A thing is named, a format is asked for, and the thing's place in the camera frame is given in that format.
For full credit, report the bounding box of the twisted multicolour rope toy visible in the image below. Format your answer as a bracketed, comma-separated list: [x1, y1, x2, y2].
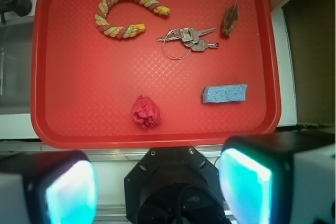
[95, 0, 171, 39]

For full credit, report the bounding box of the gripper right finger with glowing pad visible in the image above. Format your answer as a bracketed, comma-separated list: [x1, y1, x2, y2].
[219, 131, 335, 223]

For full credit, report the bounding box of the red plastic tray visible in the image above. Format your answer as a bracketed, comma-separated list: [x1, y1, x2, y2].
[30, 0, 281, 149]

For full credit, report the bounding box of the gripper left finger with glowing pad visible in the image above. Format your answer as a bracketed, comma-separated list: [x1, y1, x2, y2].
[1, 151, 98, 223]

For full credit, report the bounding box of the black clamp knob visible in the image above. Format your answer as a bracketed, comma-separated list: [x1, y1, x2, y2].
[1, 0, 33, 24]

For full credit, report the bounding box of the blue sponge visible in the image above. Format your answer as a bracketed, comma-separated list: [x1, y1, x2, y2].
[202, 84, 248, 103]

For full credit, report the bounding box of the silver key bunch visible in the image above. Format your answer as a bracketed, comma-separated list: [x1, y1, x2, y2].
[156, 27, 219, 60]

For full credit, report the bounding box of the crumpled red paper ball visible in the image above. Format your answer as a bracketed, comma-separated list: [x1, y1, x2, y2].
[131, 95, 162, 130]

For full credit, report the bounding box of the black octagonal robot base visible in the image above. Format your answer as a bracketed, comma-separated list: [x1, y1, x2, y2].
[124, 147, 230, 223]

